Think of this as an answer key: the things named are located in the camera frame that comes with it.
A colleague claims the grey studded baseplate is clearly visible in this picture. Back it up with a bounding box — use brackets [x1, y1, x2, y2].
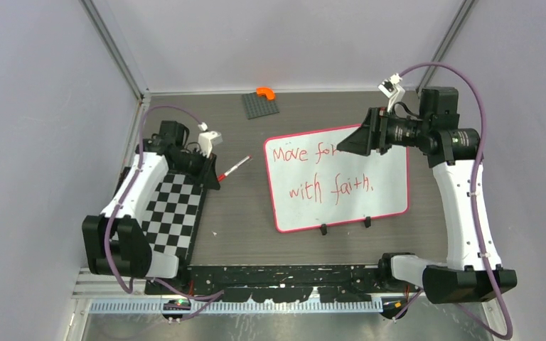
[241, 92, 279, 119]

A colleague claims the orange curved plastic piece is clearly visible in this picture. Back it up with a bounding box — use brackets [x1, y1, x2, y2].
[256, 87, 276, 101]

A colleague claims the red capped white marker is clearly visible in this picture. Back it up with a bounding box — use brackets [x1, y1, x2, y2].
[218, 156, 252, 182]

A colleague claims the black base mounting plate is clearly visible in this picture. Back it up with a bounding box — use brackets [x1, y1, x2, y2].
[144, 264, 424, 305]

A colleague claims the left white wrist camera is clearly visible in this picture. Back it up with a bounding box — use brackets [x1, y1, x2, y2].
[197, 122, 223, 158]

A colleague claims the pink framed whiteboard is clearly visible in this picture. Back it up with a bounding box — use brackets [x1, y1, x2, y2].
[263, 125, 410, 233]

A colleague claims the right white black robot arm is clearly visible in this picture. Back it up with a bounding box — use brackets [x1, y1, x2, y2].
[338, 87, 518, 304]

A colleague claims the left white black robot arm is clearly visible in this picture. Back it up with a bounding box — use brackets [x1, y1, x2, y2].
[82, 121, 223, 294]

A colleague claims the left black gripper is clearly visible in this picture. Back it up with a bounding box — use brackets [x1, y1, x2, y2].
[171, 148, 220, 190]

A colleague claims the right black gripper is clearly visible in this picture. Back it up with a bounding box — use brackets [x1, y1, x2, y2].
[337, 106, 429, 156]

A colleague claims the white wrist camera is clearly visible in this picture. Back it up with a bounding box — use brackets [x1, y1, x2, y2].
[378, 73, 405, 112]
[197, 122, 223, 158]

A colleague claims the black white checkerboard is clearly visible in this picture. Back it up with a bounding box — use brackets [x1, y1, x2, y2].
[112, 167, 208, 262]

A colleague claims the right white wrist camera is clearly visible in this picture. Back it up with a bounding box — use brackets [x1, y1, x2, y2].
[378, 73, 405, 112]

